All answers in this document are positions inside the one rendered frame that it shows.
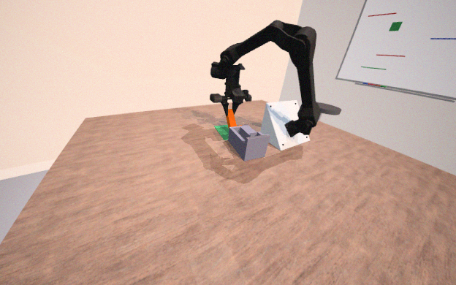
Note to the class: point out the orange l-shaped part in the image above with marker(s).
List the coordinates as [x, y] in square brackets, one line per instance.
[231, 118]

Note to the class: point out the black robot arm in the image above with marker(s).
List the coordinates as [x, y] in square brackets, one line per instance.
[300, 43]

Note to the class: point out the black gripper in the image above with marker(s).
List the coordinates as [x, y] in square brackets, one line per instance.
[218, 98]

